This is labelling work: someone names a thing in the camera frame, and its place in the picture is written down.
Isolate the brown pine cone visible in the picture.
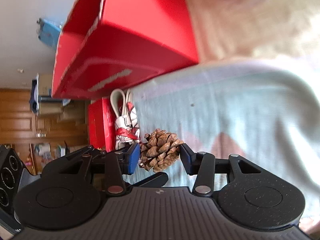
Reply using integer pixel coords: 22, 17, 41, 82
138, 128, 184, 173

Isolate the small red gift box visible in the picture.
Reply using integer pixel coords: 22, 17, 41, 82
88, 98, 116, 152

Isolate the green bed sheet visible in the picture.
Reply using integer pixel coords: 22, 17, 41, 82
122, 0, 320, 233

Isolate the large red cardboard box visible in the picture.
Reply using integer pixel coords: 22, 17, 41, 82
52, 0, 199, 99

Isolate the blue paper bag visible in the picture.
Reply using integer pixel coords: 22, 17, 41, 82
37, 18, 62, 50

